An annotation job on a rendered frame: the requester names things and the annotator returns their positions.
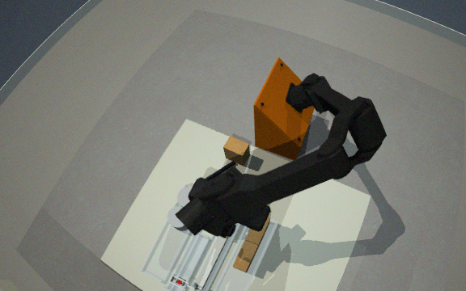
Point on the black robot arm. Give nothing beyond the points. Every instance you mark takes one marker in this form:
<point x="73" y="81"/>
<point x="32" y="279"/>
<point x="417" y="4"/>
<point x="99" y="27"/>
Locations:
<point x="233" y="197"/>

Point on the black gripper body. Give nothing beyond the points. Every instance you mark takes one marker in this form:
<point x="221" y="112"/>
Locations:
<point x="255" y="223"/>

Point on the black thin rod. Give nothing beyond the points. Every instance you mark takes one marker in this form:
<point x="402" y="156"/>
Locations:
<point x="221" y="170"/>

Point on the grey cylinder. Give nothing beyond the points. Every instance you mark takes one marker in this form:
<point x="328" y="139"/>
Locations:
<point x="183" y="196"/>
<point x="173" y="220"/>

